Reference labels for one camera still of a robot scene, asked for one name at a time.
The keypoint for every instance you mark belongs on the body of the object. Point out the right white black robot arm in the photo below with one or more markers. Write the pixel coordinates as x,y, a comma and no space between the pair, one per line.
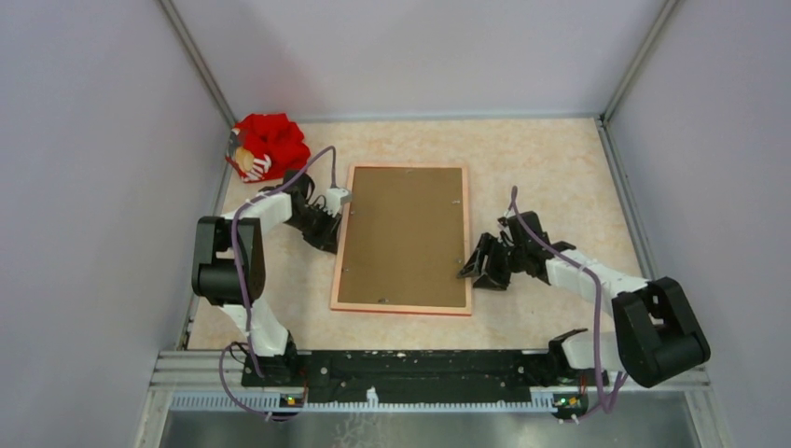
644,328

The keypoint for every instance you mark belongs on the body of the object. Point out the red wooden picture frame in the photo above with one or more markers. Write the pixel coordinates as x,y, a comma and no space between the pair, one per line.
402,311

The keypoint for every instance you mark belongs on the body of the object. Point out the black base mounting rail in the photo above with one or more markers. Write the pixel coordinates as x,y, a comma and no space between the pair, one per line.
416,376

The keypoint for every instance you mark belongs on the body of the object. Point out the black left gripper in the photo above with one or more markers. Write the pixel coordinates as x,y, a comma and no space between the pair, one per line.
327,238

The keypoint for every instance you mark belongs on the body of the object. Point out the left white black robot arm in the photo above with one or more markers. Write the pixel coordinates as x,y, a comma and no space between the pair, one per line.
229,268

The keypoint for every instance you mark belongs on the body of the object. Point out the white slotted cable duct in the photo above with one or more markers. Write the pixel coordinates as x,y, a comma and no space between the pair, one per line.
275,402

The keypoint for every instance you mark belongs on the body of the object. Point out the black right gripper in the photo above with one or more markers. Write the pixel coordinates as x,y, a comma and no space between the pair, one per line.
492,279

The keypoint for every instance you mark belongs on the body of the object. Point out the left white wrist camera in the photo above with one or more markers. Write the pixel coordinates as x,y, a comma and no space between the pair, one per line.
335,199

